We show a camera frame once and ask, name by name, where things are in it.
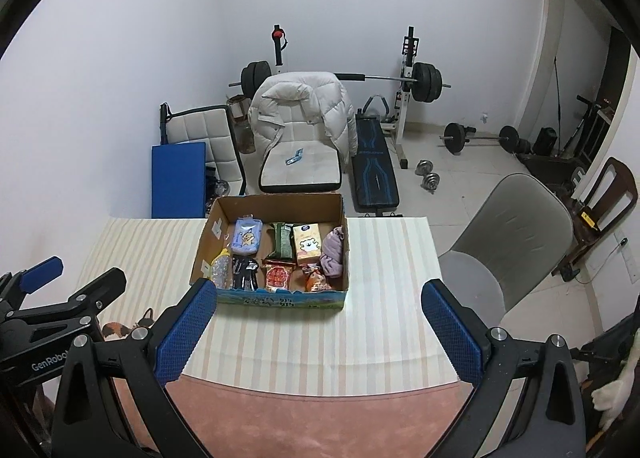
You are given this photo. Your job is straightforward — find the cardboard box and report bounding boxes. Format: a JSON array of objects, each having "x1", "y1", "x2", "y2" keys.
[{"x1": 189, "y1": 192, "x2": 349, "y2": 313}]

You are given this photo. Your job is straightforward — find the purple cloth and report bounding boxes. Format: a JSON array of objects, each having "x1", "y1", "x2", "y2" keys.
[{"x1": 320, "y1": 227, "x2": 347, "y2": 278}]

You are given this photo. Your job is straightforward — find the white padded chair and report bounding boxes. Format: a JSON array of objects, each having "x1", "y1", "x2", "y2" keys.
[{"x1": 257, "y1": 118, "x2": 346, "y2": 193}]

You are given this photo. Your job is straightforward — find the green packet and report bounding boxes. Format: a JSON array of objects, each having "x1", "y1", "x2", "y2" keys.
[{"x1": 265, "y1": 221, "x2": 296, "y2": 261}]

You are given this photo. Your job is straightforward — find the brown wooden chair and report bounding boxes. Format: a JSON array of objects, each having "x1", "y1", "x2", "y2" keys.
[{"x1": 550, "y1": 157, "x2": 638, "y2": 281}]

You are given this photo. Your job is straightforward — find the chrome weight plates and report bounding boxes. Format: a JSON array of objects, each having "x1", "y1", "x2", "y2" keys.
[{"x1": 206, "y1": 165, "x2": 232, "y2": 210}]

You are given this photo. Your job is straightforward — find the grey shell chair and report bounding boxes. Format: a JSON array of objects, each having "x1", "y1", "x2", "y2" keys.
[{"x1": 437, "y1": 173, "x2": 575, "y2": 324}]

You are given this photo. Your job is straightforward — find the yellow silver packet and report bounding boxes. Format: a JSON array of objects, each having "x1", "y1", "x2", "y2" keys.
[{"x1": 210, "y1": 248, "x2": 235, "y2": 289}]

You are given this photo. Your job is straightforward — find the white puffer jacket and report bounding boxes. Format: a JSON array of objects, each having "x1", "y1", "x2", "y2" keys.
[{"x1": 248, "y1": 71, "x2": 356, "y2": 164}]

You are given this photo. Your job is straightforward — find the black kick scooter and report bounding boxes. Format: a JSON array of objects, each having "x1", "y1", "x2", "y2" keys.
[{"x1": 560, "y1": 96, "x2": 613, "y2": 159}]

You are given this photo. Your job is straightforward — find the barbell with black plates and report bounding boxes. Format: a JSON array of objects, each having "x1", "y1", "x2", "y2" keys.
[{"x1": 229, "y1": 61, "x2": 451, "y2": 104}]

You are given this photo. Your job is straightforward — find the blue folded mat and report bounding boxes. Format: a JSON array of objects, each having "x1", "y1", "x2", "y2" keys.
[{"x1": 151, "y1": 141, "x2": 208, "y2": 219}]

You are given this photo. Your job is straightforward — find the orange snack packet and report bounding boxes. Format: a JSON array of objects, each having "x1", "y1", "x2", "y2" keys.
[{"x1": 301, "y1": 263, "x2": 332, "y2": 293}]

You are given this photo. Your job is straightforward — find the white bench press rack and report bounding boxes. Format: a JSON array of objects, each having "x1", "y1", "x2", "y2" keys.
[{"x1": 270, "y1": 24, "x2": 421, "y2": 169}]

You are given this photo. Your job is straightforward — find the red snack packet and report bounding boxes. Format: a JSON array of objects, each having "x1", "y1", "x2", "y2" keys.
[{"x1": 263, "y1": 261, "x2": 296, "y2": 293}]

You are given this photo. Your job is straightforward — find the yellow black tool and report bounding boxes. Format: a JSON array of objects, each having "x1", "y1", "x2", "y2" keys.
[{"x1": 580, "y1": 205, "x2": 601, "y2": 234}]

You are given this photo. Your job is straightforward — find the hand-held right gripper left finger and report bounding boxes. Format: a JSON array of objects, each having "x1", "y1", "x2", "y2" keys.
[{"x1": 52, "y1": 278, "x2": 221, "y2": 458}]

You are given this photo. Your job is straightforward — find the black speaker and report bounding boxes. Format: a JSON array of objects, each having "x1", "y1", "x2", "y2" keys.
[{"x1": 532, "y1": 127, "x2": 558, "y2": 155}]

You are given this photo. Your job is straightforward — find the black packet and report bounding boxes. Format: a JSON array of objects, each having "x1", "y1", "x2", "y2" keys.
[{"x1": 231, "y1": 255, "x2": 261, "y2": 291}]

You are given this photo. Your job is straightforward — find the white quilted chair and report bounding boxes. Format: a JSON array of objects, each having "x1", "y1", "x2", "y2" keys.
[{"x1": 160, "y1": 102, "x2": 247, "y2": 196}]

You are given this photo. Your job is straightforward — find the brown glass jar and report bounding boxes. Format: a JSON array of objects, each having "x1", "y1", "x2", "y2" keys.
[{"x1": 235, "y1": 118, "x2": 257, "y2": 155}]

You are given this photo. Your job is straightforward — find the blue tissue pack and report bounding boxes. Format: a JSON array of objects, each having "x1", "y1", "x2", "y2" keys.
[{"x1": 231, "y1": 217, "x2": 264, "y2": 255}]

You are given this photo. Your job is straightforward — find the striped pink cat tablecloth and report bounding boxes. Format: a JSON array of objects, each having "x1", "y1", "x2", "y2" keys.
[{"x1": 30, "y1": 217, "x2": 476, "y2": 458}]

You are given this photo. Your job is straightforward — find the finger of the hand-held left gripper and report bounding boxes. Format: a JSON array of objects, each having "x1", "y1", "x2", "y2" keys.
[
  {"x1": 65, "y1": 267, "x2": 128, "y2": 324},
  {"x1": 0, "y1": 255, "x2": 65, "y2": 311}
]

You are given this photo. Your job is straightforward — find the black weight bench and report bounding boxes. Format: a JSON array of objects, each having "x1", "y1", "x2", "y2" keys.
[{"x1": 350, "y1": 94, "x2": 403, "y2": 218}]

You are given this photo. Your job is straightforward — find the small floor barbell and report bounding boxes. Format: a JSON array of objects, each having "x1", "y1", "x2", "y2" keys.
[{"x1": 440, "y1": 122, "x2": 521, "y2": 155}]

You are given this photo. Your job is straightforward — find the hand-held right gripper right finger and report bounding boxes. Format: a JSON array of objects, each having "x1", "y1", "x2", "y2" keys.
[{"x1": 421, "y1": 278, "x2": 586, "y2": 458}]

